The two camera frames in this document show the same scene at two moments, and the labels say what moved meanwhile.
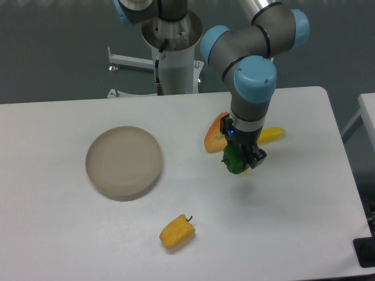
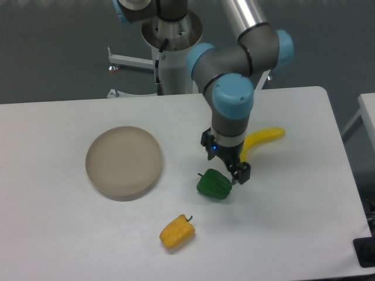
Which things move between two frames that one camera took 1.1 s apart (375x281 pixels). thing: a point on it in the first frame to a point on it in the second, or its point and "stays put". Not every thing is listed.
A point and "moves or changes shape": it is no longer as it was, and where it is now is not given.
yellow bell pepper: x=178 y=232 stays put
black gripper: x=246 y=140 to x=229 y=155
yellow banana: x=268 y=134 stays put
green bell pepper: x=233 y=158 moves or changes shape
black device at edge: x=364 y=247 stays put
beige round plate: x=123 y=163 stays put
